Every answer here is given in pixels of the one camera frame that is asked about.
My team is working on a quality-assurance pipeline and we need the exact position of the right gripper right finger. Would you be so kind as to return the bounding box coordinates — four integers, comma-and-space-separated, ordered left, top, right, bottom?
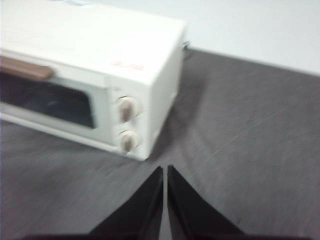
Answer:
167, 164, 248, 240

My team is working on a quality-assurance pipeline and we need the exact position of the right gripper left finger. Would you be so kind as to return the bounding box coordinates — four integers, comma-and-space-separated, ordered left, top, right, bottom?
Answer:
88, 166, 165, 240

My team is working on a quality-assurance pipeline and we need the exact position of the oven door with beige handle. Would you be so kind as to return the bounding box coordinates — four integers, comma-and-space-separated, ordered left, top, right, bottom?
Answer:
0, 56, 111, 151

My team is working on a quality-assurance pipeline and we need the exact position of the timer oven knob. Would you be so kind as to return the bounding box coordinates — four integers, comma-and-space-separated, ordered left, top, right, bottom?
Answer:
119, 129, 143, 154

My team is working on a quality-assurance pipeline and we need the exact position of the temperature oven knob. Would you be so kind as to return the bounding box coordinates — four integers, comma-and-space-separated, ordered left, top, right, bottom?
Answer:
115, 96, 142, 123

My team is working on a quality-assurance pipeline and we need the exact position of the white toaster oven body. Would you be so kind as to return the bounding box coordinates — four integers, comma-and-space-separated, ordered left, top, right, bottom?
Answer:
0, 0, 187, 161

